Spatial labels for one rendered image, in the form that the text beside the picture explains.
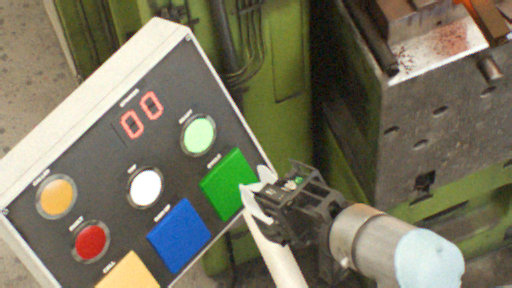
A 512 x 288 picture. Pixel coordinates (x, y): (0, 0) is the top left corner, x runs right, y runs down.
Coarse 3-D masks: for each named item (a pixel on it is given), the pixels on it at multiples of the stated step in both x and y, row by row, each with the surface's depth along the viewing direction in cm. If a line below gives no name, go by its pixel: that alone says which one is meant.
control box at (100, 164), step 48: (144, 48) 161; (192, 48) 161; (96, 96) 158; (192, 96) 163; (48, 144) 155; (96, 144) 156; (144, 144) 160; (240, 144) 169; (0, 192) 152; (96, 192) 157; (192, 192) 167; (48, 240) 155; (144, 240) 164
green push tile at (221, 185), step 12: (228, 156) 168; (240, 156) 169; (216, 168) 167; (228, 168) 168; (240, 168) 169; (204, 180) 167; (216, 180) 168; (228, 180) 169; (240, 180) 170; (252, 180) 171; (204, 192) 167; (216, 192) 168; (228, 192) 169; (240, 192) 171; (216, 204) 169; (228, 204) 170; (240, 204) 171; (228, 216) 170
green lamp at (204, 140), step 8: (200, 120) 164; (192, 128) 163; (200, 128) 164; (208, 128) 165; (192, 136) 164; (200, 136) 164; (208, 136) 165; (192, 144) 164; (200, 144) 165; (208, 144) 166
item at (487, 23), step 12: (456, 0) 183; (468, 0) 181; (480, 0) 180; (468, 12) 182; (480, 12) 179; (492, 12) 179; (480, 24) 181; (492, 24) 178; (504, 24) 178; (492, 36) 177; (504, 36) 177; (492, 48) 179
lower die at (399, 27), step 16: (368, 0) 189; (384, 0) 185; (400, 0) 185; (416, 0) 183; (432, 0) 183; (448, 0) 184; (496, 0) 190; (384, 16) 184; (400, 16) 184; (416, 16) 185; (432, 16) 186; (448, 16) 188; (464, 16) 190; (384, 32) 187; (400, 32) 187; (416, 32) 189
